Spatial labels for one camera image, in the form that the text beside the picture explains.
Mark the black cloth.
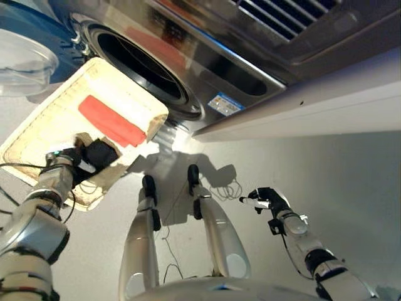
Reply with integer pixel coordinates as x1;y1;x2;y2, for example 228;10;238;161
83;139;122;170

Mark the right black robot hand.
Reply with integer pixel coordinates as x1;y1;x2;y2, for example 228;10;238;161
239;186;289;218

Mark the blue energy label sticker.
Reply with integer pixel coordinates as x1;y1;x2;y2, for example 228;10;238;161
207;91;246;116

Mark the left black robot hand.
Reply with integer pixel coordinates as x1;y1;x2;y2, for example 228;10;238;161
45;137;98;189

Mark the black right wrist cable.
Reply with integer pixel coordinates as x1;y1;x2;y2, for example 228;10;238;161
268;218;315;280

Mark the dark grey stacked dryer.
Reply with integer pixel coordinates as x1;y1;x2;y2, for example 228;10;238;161
147;0;401;83

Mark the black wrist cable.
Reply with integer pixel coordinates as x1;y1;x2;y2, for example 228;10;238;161
268;218;315;280
0;162;78;225

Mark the red cloth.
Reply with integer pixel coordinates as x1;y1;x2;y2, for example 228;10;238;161
78;95;148;149

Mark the white wicker laundry basket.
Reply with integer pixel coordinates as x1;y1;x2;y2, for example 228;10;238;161
0;57;170;211

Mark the thin grey floor cable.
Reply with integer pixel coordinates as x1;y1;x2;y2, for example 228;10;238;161
155;183;190;285

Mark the silver front-load washing machine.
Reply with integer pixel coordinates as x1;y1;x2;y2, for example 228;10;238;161
70;0;288;134

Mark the round glass washer door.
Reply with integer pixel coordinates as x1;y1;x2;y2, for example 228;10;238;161
0;0;84;98

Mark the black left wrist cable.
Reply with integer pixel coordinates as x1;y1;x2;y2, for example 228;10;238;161
0;162;78;225

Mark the left silver robot leg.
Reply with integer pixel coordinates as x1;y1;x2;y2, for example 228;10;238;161
118;174;163;301

